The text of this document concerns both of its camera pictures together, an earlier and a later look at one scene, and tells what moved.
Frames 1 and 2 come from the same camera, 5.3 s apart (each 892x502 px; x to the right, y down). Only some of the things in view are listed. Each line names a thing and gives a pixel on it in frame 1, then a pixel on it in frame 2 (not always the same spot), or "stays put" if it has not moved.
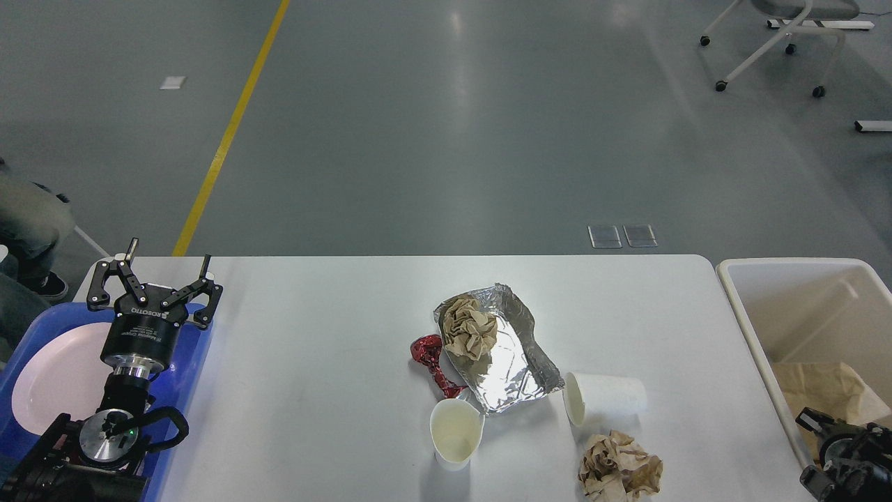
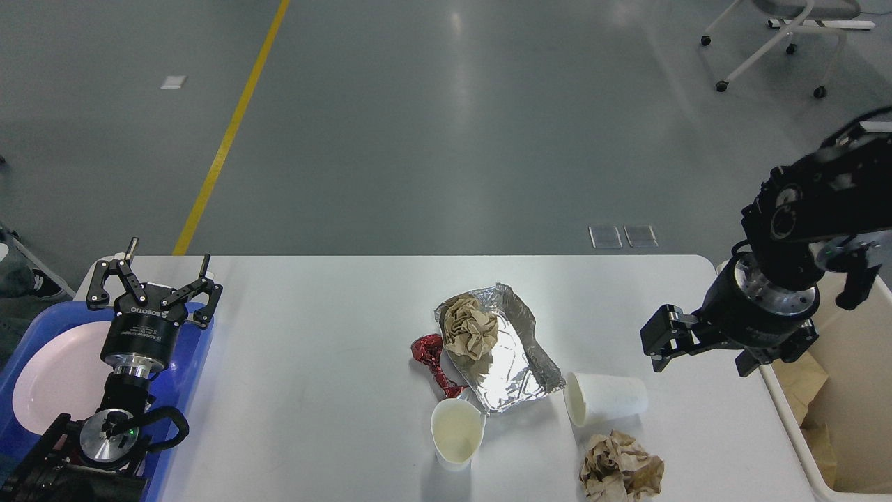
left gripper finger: x=204 y=316 stays put
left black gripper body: x=143 y=337 stays put
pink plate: x=62 y=371 stays put
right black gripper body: x=858 y=461 → x=743 y=308
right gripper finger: x=813 y=420 → x=668 y=332
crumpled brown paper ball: x=614 y=468 stays put
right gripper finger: x=820 y=484 → x=789 y=350
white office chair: x=803 y=12 stays put
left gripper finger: x=98 y=298 stays put
